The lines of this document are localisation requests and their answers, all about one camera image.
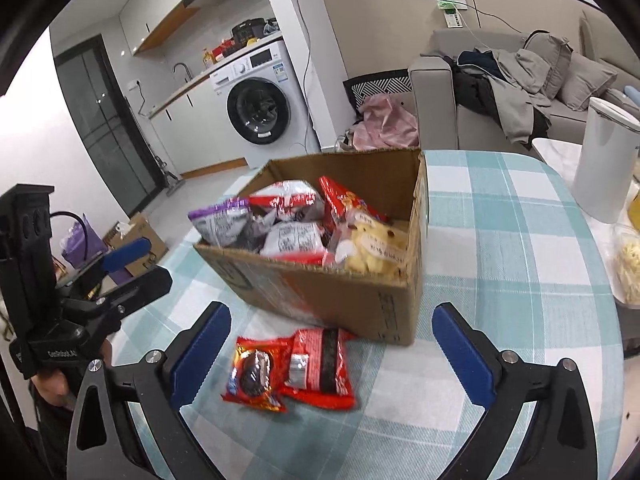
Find red triangular corn snack bag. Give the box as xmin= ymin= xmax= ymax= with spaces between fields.
xmin=319 ymin=176 xmax=391 ymax=241

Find grey cushion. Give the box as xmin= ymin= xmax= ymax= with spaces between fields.
xmin=550 ymin=52 xmax=618 ymax=111
xmin=522 ymin=30 xmax=573 ymax=101

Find black white patterned basket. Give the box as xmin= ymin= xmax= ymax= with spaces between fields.
xmin=344 ymin=74 xmax=413 ymax=111

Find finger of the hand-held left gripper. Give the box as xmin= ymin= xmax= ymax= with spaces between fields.
xmin=55 ymin=237 xmax=152 ymax=303
xmin=67 ymin=266 xmax=173 ymax=341

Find purple bag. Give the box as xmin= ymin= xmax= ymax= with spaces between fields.
xmin=60 ymin=215 xmax=108 ymax=271

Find white wall remote holder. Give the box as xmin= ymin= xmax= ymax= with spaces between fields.
xmin=435 ymin=0 xmax=468 ymax=28

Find white side table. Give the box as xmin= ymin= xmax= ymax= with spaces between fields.
xmin=531 ymin=136 xmax=586 ymax=181

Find red chocolate pie packet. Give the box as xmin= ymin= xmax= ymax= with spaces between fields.
xmin=221 ymin=336 xmax=296 ymax=413

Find red black striped packet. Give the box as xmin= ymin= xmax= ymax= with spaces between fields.
xmin=277 ymin=327 xmax=358 ymax=409

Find person's left hand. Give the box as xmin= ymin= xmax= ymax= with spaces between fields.
xmin=31 ymin=367 xmax=76 ymax=408

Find white kitchen counter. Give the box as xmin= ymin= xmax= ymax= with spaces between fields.
xmin=147 ymin=67 xmax=251 ymax=171

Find clear bag of yellow snacks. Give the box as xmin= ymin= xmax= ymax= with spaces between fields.
xmin=612 ymin=220 xmax=640 ymax=306

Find white kettle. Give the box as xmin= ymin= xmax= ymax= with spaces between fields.
xmin=571 ymin=96 xmax=640 ymax=224

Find dark glass door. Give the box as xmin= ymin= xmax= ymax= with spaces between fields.
xmin=54 ymin=34 xmax=156 ymax=216

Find pink cloth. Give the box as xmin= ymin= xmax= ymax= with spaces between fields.
xmin=352 ymin=92 xmax=418 ymax=151

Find small open cardboard box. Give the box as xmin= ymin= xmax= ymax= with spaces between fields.
xmin=102 ymin=212 xmax=168 ymax=271

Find grey jacket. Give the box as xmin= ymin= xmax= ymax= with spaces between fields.
xmin=475 ymin=47 xmax=553 ymax=146

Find black garment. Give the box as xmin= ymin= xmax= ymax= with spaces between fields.
xmin=450 ymin=51 xmax=506 ymax=126

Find large white red snack packet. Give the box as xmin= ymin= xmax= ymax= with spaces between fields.
xmin=248 ymin=180 xmax=326 ymax=223

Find person's left forearm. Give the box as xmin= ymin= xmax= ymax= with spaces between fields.
xmin=20 ymin=400 xmax=71 ymax=480

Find white washing machine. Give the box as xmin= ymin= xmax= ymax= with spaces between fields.
xmin=212 ymin=40 xmax=321 ymax=161

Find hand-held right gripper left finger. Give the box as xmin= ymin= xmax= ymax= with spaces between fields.
xmin=66 ymin=301 xmax=232 ymax=480

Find purple snack packet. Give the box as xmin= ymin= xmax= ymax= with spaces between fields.
xmin=188 ymin=197 xmax=251 ymax=248

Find upright mop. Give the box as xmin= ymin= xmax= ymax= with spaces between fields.
xmin=157 ymin=155 xmax=181 ymax=196

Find clear cream biscuit packet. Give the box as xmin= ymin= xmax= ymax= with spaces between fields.
xmin=330 ymin=210 xmax=408 ymax=278

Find small white red snack packet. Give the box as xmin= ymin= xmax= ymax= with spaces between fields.
xmin=260 ymin=222 xmax=331 ymax=258

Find wall cabinet with wooden underside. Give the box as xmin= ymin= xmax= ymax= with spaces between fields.
xmin=117 ymin=0 xmax=211 ymax=56

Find grey sofa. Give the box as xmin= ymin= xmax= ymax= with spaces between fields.
xmin=409 ymin=10 xmax=640 ymax=161

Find black appliance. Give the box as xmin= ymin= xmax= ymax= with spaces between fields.
xmin=232 ymin=19 xmax=266 ymax=43

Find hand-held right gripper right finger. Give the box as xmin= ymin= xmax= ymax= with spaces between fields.
xmin=431 ymin=302 xmax=598 ymax=480

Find brown cardboard box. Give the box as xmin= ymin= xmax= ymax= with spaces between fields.
xmin=193 ymin=149 xmax=430 ymax=346

